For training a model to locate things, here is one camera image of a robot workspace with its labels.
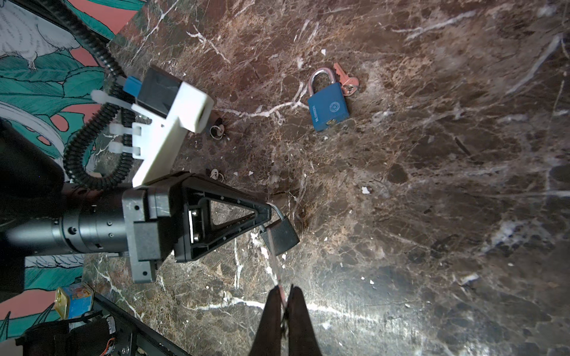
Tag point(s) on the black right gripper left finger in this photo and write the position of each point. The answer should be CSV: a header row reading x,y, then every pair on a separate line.
x,y
268,337

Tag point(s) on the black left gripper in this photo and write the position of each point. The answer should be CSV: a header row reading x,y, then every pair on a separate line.
x,y
174,214

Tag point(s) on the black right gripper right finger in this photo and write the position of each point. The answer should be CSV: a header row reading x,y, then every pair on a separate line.
x,y
302,338

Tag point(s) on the small black padlock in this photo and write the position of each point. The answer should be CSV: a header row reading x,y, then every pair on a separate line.
x,y
279,236

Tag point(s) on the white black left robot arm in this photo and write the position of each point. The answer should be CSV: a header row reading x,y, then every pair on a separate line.
x,y
43,215

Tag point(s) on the blue padlock with keys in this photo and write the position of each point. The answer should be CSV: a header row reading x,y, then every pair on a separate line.
x,y
328,106

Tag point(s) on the small colourful box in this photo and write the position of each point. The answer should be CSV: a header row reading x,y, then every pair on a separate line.
x,y
74,301

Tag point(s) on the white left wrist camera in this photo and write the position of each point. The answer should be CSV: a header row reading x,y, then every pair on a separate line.
x,y
174,107

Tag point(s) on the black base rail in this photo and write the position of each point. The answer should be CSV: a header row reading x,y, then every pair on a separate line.
x,y
107,330

